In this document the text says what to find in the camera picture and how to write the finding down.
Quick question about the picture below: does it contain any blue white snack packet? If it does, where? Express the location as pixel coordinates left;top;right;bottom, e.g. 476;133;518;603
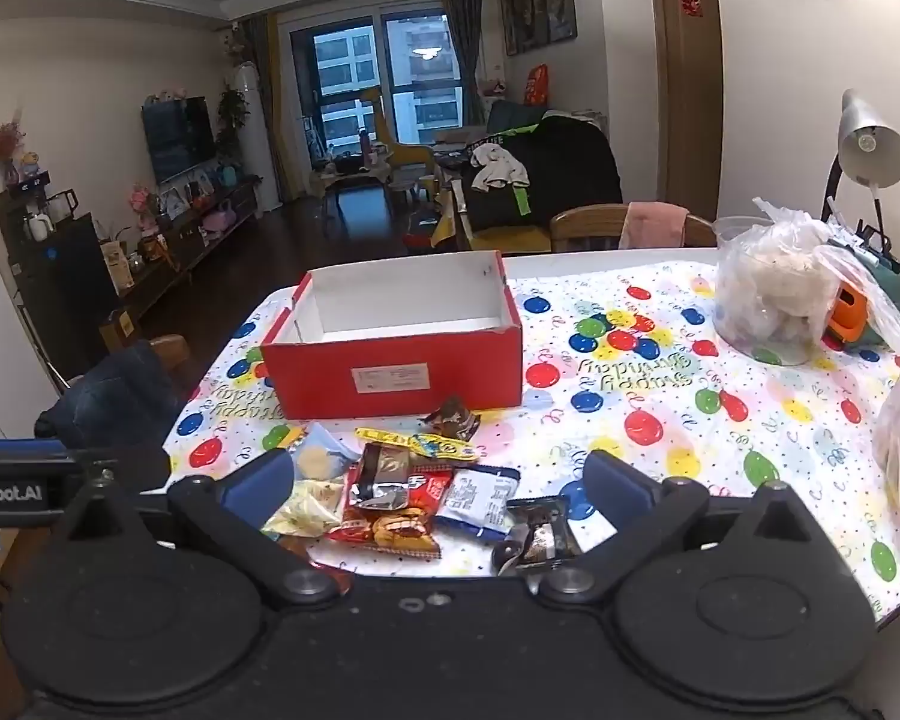
433;465;522;541

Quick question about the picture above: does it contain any light blue cake packet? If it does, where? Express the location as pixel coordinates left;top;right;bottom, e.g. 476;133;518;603
285;424;362;482

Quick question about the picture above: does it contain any flat screen television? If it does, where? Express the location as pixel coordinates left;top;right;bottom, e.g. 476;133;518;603
141;96;217;185

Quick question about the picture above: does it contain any grey desk lamp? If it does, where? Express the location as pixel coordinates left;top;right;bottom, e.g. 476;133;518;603
821;88;900;241

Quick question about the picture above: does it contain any pink cloth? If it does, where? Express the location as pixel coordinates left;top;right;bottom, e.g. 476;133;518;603
619;201;689;250

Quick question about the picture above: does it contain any cream snack packet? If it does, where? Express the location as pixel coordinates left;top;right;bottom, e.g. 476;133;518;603
261;478;346;539

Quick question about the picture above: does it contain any red checkered cookie packet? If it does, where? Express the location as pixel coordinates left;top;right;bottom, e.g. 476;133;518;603
326;502;442;562

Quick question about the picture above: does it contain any wooden chair with jacket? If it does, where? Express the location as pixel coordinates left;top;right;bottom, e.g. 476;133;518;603
146;334;192;376

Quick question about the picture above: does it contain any wooden door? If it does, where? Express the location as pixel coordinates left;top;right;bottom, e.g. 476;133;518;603
645;0;725;222

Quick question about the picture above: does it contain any wooden dining chair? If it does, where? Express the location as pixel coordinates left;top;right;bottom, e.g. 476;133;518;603
549;202;719;254

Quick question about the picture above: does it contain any white cabinet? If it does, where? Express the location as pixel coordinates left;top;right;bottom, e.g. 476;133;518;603
0;255;61;440

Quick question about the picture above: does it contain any blue denim jacket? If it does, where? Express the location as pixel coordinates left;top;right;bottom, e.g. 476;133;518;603
34;340;188;458

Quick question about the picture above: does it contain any black coat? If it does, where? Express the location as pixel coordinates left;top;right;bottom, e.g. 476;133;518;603
461;116;622;233

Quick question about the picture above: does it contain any glass balcony door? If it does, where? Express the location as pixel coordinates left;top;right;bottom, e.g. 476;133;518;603
289;7;466;158

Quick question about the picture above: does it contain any silver black snack packet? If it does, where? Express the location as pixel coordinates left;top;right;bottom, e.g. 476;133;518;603
349;442;413;518

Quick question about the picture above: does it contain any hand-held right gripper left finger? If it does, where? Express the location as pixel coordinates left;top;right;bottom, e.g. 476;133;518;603
64;450;342;608

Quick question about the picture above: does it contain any white garment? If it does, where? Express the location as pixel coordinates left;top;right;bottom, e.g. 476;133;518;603
471;142;532;192

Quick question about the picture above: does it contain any dark brown snack wrapper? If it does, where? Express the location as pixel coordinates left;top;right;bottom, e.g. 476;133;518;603
418;396;481;442

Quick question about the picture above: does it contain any dark tea cabinet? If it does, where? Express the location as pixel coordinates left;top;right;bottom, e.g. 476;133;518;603
0;180;125;383

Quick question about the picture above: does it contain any dark coffee table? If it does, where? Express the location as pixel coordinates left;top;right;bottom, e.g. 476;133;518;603
322;165;395;226

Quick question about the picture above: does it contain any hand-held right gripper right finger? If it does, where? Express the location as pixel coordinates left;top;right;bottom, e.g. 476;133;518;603
538;450;818;605

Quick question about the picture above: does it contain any red cardboard box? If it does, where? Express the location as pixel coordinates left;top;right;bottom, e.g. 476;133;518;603
259;251;524;421

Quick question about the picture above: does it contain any grey curtain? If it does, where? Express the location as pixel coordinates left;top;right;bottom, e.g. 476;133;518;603
439;0;488;128

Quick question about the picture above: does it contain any green desk organizer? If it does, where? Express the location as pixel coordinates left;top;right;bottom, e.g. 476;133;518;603
825;221;900;350

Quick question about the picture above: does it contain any clear bag of white buns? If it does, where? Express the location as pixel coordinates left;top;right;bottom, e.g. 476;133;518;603
712;197;900;367

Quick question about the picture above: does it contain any white standing air conditioner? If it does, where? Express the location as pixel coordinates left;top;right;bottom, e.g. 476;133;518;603
232;64;282;211

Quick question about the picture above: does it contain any orange plastic object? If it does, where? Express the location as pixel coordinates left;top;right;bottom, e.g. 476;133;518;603
829;281;871;342

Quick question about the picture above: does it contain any dark wooden television cabinet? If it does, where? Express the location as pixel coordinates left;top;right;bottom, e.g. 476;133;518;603
120;176;263;316

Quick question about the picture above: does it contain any yellow snack packet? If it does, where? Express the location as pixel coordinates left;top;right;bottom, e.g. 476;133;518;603
355;427;479;462

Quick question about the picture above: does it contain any balloon print tablecloth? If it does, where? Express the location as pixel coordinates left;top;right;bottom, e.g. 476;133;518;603
161;259;900;623

